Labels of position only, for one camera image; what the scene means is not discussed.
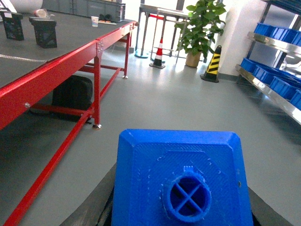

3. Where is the yellow black traffic cone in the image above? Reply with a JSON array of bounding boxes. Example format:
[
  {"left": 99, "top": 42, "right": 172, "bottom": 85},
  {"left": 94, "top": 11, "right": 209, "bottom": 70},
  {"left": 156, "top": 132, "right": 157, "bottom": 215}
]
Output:
[{"left": 200, "top": 45, "right": 222, "bottom": 83}]

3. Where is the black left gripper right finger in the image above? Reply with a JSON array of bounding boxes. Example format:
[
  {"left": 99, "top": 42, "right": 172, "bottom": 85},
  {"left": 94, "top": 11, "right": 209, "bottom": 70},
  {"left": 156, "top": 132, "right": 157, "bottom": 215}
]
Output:
[{"left": 249, "top": 186, "right": 296, "bottom": 226}]

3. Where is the black backpack under table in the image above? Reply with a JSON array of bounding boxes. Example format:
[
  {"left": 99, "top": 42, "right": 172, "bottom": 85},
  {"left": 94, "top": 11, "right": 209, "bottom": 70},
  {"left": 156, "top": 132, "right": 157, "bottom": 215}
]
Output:
[{"left": 51, "top": 75, "right": 93, "bottom": 110}]

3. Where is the white paper cup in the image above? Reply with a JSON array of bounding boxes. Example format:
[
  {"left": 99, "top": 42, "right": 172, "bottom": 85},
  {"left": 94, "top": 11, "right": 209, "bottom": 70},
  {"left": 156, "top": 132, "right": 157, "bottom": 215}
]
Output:
[{"left": 91, "top": 16, "right": 99, "bottom": 27}]

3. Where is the steel shelf rack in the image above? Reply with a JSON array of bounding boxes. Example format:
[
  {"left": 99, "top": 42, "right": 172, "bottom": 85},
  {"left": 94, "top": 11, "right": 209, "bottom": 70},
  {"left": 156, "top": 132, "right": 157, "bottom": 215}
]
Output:
[{"left": 236, "top": 0, "right": 301, "bottom": 123}]

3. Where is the blue bin upper shelf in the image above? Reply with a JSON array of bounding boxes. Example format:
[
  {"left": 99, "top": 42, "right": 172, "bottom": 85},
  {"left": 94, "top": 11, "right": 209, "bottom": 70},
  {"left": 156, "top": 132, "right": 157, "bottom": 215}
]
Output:
[{"left": 254, "top": 23, "right": 301, "bottom": 47}]

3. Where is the blue rectangular plastic part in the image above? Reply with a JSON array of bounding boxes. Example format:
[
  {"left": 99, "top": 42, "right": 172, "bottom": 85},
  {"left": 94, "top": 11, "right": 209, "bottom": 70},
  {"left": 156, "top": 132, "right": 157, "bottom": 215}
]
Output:
[{"left": 111, "top": 129, "right": 253, "bottom": 226}]

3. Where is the black crate right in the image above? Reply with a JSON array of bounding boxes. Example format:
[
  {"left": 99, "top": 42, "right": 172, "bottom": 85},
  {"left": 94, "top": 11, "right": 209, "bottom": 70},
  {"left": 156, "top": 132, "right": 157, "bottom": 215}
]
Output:
[{"left": 29, "top": 16, "right": 57, "bottom": 48}]

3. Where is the red white traffic cone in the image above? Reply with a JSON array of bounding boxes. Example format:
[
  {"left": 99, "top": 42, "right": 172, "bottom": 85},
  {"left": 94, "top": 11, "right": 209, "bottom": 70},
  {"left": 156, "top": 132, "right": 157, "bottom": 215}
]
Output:
[{"left": 149, "top": 38, "right": 165, "bottom": 69}]

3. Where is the black crate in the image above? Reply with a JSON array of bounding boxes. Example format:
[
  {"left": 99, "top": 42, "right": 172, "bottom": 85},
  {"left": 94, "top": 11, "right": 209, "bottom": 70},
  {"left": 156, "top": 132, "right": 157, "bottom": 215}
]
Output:
[
  {"left": 0, "top": 11, "right": 24, "bottom": 41},
  {"left": 29, "top": 16, "right": 57, "bottom": 48}
]

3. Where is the black crate left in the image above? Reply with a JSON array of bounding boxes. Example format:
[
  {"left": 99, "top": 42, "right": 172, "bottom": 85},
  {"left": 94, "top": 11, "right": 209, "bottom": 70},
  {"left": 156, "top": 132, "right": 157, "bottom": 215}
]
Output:
[{"left": 0, "top": 11, "right": 24, "bottom": 41}]

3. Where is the blue bin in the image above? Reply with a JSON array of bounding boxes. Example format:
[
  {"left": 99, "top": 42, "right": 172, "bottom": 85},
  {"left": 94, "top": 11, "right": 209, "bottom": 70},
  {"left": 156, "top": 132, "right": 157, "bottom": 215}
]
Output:
[
  {"left": 253, "top": 65, "right": 286, "bottom": 85},
  {"left": 269, "top": 76, "right": 301, "bottom": 100},
  {"left": 240, "top": 57, "right": 261, "bottom": 73},
  {"left": 290, "top": 89, "right": 301, "bottom": 110}
]

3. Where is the metal barrier stand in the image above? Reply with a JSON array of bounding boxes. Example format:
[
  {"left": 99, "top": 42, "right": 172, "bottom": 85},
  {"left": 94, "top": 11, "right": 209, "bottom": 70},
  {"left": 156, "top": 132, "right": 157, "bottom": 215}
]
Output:
[{"left": 135, "top": 0, "right": 188, "bottom": 61}]

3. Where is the red metal table frame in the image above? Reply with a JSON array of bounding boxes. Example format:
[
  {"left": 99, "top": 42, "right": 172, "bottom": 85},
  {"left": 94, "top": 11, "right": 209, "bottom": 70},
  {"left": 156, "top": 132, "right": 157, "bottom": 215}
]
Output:
[{"left": 0, "top": 20, "right": 137, "bottom": 226}]

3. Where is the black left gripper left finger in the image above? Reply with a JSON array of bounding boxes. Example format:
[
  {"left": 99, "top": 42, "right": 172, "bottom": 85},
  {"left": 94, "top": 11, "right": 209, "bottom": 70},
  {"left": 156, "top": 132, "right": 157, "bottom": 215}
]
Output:
[{"left": 61, "top": 165, "right": 116, "bottom": 226}]

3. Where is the green potted plant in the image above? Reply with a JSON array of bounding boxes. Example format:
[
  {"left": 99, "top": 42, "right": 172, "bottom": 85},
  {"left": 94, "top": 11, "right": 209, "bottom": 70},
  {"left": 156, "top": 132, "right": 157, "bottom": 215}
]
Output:
[{"left": 175, "top": 0, "right": 226, "bottom": 68}]

